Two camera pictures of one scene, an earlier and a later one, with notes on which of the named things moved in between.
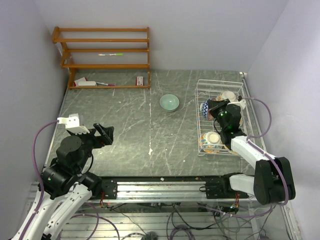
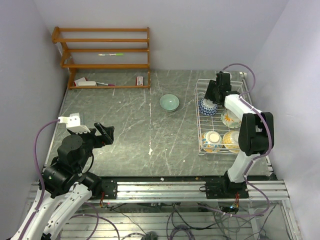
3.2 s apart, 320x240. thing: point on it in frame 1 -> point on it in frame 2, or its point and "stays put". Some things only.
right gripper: (216, 105) -> (209, 95)
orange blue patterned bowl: (211, 142) stays put
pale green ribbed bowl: (169, 102) stays put
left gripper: (99, 140) stays put
